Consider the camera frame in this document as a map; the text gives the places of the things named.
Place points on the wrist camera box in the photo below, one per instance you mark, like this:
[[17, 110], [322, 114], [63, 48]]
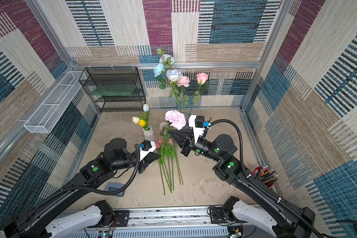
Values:
[[198, 125], [145, 148]]

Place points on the yellow tulip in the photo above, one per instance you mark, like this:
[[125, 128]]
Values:
[[142, 123]]

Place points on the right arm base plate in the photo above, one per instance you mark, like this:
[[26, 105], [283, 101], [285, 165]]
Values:
[[221, 217]]

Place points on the pink carnation stem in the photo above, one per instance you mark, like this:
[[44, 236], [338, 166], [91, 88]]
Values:
[[173, 120]]

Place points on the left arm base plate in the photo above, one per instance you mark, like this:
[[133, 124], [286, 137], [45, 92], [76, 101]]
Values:
[[121, 218]]

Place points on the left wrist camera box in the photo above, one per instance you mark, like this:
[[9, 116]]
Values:
[[145, 148]]

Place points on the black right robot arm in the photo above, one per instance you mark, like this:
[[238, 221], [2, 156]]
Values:
[[276, 216]]

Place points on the blue grey small device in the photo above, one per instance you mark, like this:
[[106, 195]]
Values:
[[111, 186]]

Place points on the red pencil cup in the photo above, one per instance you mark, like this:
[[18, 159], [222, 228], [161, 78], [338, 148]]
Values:
[[265, 175]]

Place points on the rose bouquet with leaves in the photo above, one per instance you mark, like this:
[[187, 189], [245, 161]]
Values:
[[173, 79]]

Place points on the aluminium front rail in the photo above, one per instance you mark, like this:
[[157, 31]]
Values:
[[171, 222]]

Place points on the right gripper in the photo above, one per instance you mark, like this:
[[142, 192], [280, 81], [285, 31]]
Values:
[[187, 143]]

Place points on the white mesh wall basket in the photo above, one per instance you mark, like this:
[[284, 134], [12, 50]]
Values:
[[46, 116]]

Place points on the green pad on shelf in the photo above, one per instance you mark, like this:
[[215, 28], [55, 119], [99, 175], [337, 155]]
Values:
[[113, 91]]

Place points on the pink tulip picked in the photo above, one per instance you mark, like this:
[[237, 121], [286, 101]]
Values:
[[164, 151], [163, 145], [161, 165]]

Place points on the magenta rose stem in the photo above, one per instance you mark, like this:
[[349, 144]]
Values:
[[178, 168]]

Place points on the black mesh shelf rack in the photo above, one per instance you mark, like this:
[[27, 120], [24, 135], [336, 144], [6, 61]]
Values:
[[93, 77]]

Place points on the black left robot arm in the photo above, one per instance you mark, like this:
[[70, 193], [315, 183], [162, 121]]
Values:
[[43, 220]]

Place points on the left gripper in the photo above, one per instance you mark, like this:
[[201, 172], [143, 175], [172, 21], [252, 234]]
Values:
[[144, 163]]

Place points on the pale white tulip back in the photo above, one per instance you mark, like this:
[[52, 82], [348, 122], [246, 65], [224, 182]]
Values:
[[146, 109]]

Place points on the white ribbed vase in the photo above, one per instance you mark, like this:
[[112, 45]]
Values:
[[149, 134]]

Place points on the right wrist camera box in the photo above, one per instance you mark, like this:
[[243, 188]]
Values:
[[198, 125]]

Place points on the purple glass vase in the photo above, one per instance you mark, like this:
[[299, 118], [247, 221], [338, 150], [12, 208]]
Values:
[[186, 115]]

